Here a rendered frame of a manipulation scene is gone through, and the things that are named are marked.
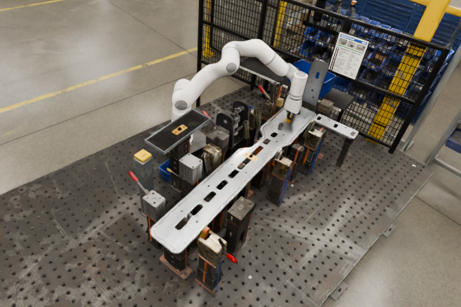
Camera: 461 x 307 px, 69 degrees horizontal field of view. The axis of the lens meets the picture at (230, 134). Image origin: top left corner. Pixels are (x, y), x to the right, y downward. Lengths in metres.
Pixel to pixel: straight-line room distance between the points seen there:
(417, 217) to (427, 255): 0.38
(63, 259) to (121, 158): 0.73
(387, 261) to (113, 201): 2.09
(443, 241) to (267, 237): 1.85
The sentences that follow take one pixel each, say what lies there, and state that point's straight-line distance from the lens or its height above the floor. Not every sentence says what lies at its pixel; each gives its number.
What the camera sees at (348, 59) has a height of 1.28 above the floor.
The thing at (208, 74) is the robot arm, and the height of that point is 1.33.
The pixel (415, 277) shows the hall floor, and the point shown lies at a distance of 3.08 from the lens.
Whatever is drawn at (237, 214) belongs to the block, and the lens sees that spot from 1.62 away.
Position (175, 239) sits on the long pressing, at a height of 1.00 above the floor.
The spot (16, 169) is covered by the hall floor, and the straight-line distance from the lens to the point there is 3.54.
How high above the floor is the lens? 2.33
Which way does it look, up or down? 40 degrees down
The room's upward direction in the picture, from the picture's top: 7 degrees clockwise
